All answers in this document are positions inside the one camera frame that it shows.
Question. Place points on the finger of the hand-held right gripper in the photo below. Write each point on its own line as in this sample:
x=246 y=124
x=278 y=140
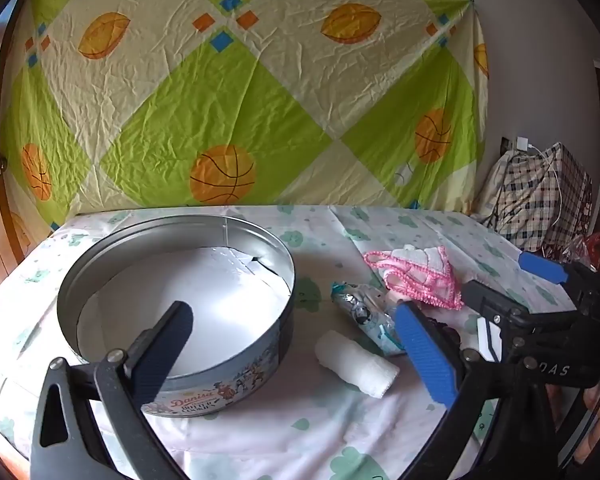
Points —
x=542 y=265
x=485 y=297

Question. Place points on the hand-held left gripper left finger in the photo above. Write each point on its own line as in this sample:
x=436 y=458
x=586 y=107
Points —
x=162 y=355

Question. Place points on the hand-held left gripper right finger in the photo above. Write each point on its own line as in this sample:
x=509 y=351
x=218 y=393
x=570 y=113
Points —
x=425 y=355

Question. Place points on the pink-trimmed white cloth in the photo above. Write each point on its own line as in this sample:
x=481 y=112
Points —
x=420 y=272

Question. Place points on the white towel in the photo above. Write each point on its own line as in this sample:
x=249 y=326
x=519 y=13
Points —
x=355 y=362

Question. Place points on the blue printed packet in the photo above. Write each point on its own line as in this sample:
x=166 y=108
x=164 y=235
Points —
x=365 y=310

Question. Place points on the round metal cookie tin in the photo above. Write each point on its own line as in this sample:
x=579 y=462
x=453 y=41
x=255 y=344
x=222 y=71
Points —
x=130 y=240

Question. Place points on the red plastic bag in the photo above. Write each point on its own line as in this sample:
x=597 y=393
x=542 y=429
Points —
x=587 y=247

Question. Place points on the plaid fabric bag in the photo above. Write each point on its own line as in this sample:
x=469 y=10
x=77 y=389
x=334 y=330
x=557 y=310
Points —
x=530 y=195

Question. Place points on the white paper tin liner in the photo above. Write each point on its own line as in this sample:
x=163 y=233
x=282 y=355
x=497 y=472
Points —
x=205 y=285

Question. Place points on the white charger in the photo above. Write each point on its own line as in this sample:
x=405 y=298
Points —
x=523 y=143

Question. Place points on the basketball print wall sheet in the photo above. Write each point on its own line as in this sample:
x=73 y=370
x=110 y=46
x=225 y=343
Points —
x=230 y=110

